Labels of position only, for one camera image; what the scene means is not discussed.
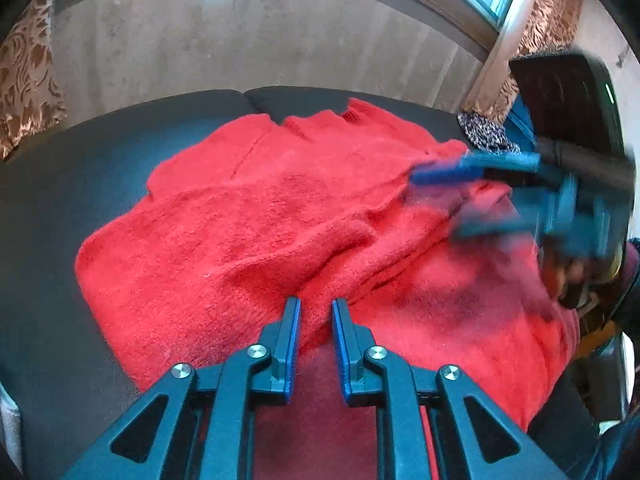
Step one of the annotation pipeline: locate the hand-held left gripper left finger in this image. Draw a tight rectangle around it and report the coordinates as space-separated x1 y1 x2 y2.
62 297 302 480

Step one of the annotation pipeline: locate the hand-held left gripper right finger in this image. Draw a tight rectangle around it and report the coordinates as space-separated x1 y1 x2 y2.
331 298 568 480

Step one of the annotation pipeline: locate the red knitted sweater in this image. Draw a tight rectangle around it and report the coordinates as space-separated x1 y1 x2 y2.
75 99 583 480

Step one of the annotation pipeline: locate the brown floral curtain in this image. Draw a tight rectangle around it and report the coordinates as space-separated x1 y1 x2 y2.
0 0 68 161
462 0 586 128

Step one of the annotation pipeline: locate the leopard print garment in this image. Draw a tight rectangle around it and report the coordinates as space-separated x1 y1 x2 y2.
457 111 522 153

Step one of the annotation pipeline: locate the person's right hand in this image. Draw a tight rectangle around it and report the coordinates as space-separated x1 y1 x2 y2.
544 256 608 311

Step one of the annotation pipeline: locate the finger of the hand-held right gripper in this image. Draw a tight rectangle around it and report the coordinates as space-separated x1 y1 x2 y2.
452 210 543 241
412 152 543 186

